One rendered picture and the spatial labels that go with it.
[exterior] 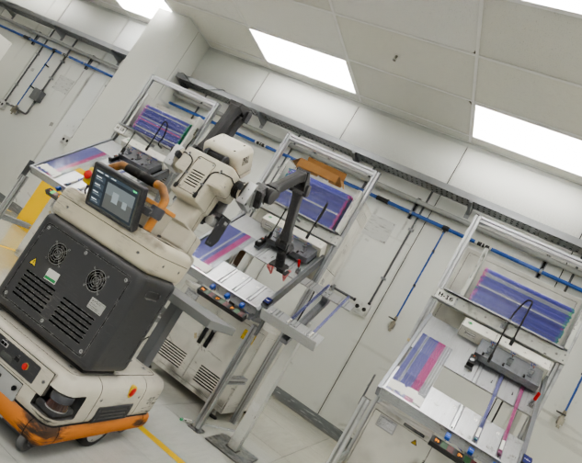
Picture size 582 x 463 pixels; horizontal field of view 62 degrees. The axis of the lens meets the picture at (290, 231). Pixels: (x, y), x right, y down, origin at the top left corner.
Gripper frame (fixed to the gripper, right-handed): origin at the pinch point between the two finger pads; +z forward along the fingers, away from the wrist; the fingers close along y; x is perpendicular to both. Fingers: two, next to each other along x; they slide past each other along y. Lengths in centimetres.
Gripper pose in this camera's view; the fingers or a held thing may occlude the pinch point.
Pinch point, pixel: (277, 276)
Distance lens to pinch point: 297.9
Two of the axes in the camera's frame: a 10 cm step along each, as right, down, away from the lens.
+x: -5.7, 3.9, -7.2
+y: -8.1, -4.3, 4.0
